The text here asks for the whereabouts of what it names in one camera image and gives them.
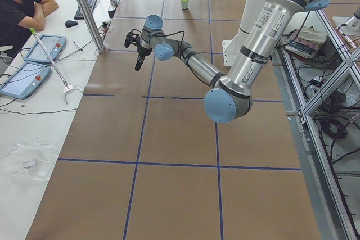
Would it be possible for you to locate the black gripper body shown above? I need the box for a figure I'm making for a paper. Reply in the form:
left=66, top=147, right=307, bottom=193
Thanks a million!
left=137, top=44, right=152, bottom=58

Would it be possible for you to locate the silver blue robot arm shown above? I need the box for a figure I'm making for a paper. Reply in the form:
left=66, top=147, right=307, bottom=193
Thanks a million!
left=124, top=0, right=331, bottom=123

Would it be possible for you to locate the small steel cup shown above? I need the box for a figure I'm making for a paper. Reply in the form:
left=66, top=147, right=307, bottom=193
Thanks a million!
left=110, top=0, right=118, bottom=7

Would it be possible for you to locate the light green plastic cup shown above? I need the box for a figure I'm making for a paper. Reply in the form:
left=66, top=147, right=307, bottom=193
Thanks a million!
left=181, top=0, right=189, bottom=10

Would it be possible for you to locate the stack of books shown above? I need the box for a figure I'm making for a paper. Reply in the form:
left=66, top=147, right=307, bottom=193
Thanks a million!
left=285, top=27, right=327, bottom=59

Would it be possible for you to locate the black white marker pen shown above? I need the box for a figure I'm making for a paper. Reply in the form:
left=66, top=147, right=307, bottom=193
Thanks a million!
left=73, top=40, right=83, bottom=51

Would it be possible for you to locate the black computer keyboard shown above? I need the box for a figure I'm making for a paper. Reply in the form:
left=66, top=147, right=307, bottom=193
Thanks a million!
left=74, top=0, right=97, bottom=20

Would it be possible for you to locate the reach grabber stick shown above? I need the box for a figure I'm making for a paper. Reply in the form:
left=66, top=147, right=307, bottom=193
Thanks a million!
left=29, top=28, right=82, bottom=104

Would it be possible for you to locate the black computer mouse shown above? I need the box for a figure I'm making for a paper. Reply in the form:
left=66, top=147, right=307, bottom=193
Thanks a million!
left=65, top=20, right=78, bottom=28

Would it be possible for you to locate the upper blue teach pendant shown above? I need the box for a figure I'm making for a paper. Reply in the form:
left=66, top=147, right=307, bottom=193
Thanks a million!
left=24, top=35, right=66, bottom=64

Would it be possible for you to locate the blue teach pendant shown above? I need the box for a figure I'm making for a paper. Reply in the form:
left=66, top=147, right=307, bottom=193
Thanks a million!
left=24, top=35, right=66, bottom=64
left=1, top=61, right=51, bottom=99

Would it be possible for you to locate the lower blue teach pendant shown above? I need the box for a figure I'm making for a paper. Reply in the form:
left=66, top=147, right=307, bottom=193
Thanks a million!
left=1, top=61, right=51, bottom=99

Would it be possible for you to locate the man in black shirt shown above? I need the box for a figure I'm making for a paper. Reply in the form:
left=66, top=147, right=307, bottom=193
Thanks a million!
left=1, top=0, right=59, bottom=57

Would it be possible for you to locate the clear plastic bag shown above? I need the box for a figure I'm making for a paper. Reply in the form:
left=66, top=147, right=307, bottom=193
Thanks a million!
left=1, top=141, right=60, bottom=184

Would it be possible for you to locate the aluminium frame post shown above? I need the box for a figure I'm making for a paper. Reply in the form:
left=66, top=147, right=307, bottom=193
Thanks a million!
left=76, top=0, right=105, bottom=53

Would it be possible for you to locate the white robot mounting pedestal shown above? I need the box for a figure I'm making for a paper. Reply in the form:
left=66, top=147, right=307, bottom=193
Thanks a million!
left=222, top=0, right=265, bottom=67

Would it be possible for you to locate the aluminium frame rack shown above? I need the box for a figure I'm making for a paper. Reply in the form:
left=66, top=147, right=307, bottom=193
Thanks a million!
left=273, top=6, right=359, bottom=239

